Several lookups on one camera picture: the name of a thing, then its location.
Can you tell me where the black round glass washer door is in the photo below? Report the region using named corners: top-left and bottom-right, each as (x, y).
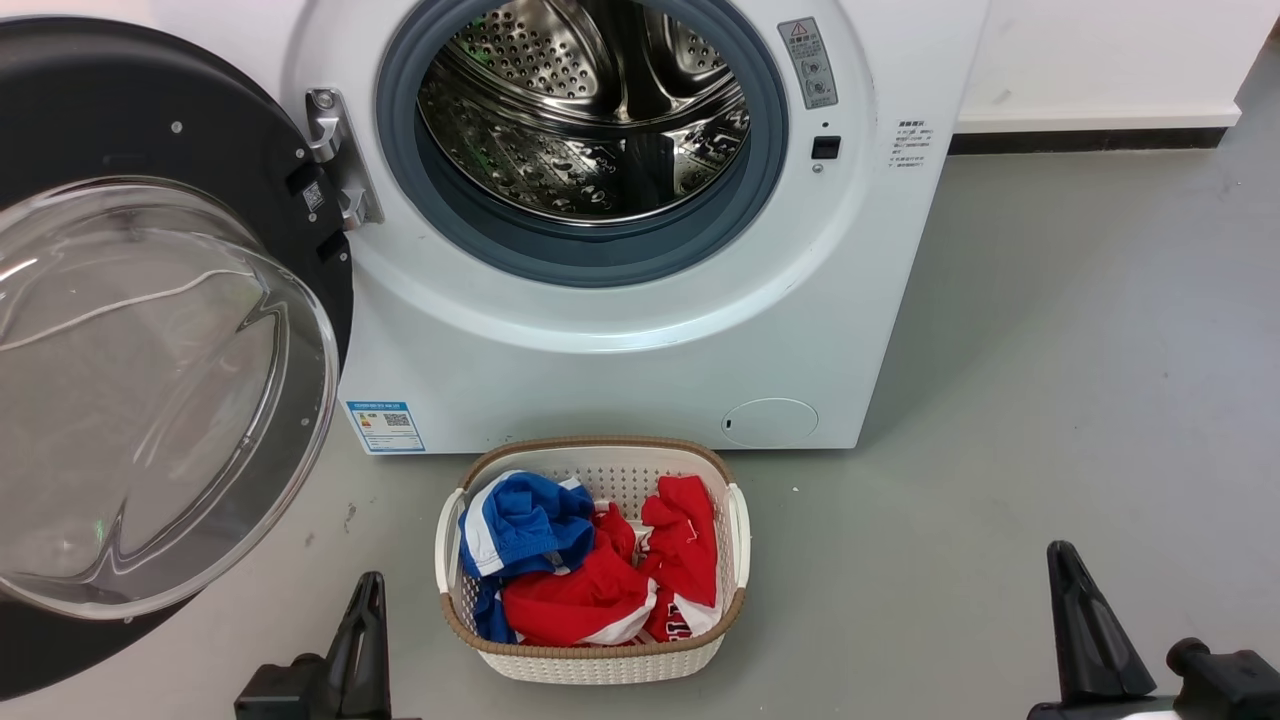
top-left (0, 15), bottom-right (357, 701)

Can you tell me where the stainless steel washer drum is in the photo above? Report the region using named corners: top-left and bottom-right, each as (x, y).
top-left (418, 0), bottom-right (751, 227)

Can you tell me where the white floor cable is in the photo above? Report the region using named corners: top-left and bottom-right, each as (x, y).
top-left (0, 268), bottom-right (263, 351)

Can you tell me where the white front-load washing machine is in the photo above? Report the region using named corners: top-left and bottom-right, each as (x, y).
top-left (150, 0), bottom-right (991, 457)

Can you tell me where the plain red garment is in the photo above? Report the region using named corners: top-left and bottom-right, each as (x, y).
top-left (638, 475), bottom-right (719, 609)

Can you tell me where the blue energy label sticker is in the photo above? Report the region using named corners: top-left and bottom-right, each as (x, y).
top-left (346, 401), bottom-right (426, 455)

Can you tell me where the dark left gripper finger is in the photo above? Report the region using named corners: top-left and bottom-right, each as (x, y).
top-left (323, 572), bottom-right (377, 720)
top-left (362, 573), bottom-right (392, 720)

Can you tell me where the round filter cover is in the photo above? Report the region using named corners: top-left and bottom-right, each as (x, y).
top-left (721, 398), bottom-right (820, 449)

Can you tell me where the blue and white garment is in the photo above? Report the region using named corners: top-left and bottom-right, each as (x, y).
top-left (458, 471), bottom-right (597, 644)

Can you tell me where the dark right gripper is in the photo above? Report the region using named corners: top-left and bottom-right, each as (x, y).
top-left (1029, 541), bottom-right (1183, 720)

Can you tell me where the white woven laundry basket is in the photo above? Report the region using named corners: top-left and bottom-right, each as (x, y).
top-left (434, 436), bottom-right (751, 686)

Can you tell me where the printed text label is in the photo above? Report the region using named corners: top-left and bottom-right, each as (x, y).
top-left (893, 119), bottom-right (932, 169)

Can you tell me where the red garment with white trim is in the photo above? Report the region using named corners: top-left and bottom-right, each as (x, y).
top-left (500, 503), bottom-right (723, 647)

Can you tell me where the grey warning sticker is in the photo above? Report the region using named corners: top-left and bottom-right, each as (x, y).
top-left (777, 16), bottom-right (840, 110)

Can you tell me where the silver door hinge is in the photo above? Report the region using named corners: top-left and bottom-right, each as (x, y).
top-left (304, 87), bottom-right (387, 232)

